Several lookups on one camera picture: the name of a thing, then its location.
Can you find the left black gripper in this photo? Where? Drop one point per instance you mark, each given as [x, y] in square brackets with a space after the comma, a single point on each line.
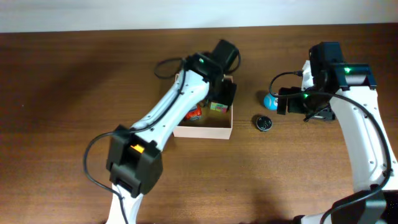
[227, 100]

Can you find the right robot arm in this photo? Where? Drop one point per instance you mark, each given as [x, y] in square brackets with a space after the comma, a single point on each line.
[373, 163]

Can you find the blue ball toy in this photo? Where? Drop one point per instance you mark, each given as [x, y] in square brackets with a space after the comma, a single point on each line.
[270, 102]

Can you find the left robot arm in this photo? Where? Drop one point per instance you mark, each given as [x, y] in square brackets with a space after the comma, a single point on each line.
[135, 153]

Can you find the red toy fire truck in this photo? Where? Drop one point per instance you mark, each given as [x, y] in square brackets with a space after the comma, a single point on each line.
[194, 113]

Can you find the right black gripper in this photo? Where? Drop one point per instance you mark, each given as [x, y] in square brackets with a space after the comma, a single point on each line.
[326, 112]

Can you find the multicoloured puzzle cube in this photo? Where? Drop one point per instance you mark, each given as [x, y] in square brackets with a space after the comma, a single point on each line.
[219, 107]

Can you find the black round cap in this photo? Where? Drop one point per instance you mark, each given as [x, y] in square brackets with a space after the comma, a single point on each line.
[263, 123]

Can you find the white cardboard box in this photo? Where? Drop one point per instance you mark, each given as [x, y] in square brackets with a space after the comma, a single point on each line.
[205, 130]

